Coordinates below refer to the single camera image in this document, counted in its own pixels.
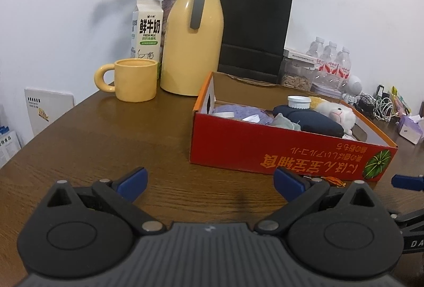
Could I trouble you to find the navy zip pouch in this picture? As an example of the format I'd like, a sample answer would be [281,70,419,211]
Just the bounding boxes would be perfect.
[272,105,344,138]

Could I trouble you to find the colourful snack packet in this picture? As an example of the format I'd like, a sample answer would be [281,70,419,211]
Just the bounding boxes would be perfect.
[391,86,411,117]

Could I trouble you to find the water bottle left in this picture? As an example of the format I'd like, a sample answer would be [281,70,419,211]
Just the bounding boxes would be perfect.
[306,37,324,58]

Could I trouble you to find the orange candy wrapper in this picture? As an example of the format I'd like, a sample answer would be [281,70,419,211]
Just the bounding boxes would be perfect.
[321,176,346,188]

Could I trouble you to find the white wall panel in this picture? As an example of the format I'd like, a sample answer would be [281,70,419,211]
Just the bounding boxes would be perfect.
[24,87,75,136]

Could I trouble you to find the water bottle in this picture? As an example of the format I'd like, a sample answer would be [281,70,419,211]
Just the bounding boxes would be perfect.
[332,47,352,88]
[318,41,338,83]
[306,37,324,58]

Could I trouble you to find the water bottle right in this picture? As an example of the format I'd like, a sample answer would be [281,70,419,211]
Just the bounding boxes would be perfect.
[332,47,352,88]

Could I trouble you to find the white flat round lid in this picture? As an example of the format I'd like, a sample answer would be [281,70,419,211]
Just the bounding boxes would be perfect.
[213,111,235,118]

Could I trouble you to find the white robot toy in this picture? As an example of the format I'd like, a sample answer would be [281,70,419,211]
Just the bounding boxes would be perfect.
[339,75,362,105]

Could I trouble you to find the red cardboard box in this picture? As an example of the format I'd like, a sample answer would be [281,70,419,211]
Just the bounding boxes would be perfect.
[190,72,398,182]

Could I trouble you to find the blue and white booklets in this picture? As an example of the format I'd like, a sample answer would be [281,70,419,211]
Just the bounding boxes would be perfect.
[0,126,21,168]

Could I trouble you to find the yellow thermos jug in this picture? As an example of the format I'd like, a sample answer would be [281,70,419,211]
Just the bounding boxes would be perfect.
[160,0,224,96]

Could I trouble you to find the tangle of white cables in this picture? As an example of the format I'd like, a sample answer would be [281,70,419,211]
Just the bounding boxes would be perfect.
[373,96,398,122]

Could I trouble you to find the tangle of black cables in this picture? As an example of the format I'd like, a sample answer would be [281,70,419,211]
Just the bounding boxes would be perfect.
[354,93,377,116]

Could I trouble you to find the white milk carton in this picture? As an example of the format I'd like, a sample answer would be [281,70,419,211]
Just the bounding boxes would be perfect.
[130,0,163,74]

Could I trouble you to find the white and yellow plush hamster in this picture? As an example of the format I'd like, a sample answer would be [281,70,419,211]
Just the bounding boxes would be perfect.
[310,97,356,135]

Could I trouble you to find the water bottle middle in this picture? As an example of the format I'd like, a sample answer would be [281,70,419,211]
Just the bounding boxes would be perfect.
[318,41,338,83]

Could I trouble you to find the yellow ceramic mug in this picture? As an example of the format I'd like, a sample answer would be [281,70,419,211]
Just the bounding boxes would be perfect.
[94,58,158,103]

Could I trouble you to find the purple drawstring cloth bag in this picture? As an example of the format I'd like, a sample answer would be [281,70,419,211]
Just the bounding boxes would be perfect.
[211,104,274,125]

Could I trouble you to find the clear snack container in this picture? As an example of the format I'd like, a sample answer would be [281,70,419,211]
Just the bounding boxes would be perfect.
[279,50,317,91]

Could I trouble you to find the white ribbed round knob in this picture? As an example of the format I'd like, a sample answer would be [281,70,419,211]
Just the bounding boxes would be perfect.
[288,95,312,110]

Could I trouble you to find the purple tissue pack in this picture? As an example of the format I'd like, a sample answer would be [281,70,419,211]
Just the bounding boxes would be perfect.
[397,115,423,145]

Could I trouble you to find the black paper shopping bag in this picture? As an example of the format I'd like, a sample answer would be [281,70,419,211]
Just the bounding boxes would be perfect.
[218,0,293,84]

